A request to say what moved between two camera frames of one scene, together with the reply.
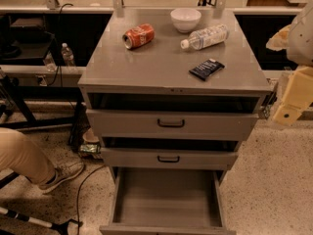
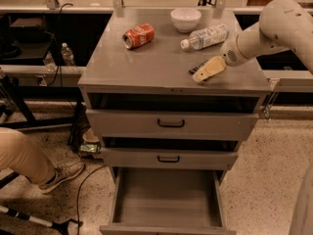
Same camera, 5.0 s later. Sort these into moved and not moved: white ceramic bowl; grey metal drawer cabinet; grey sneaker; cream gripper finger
Moved: cream gripper finger
Not moved: grey metal drawer cabinet; white ceramic bowl; grey sneaker
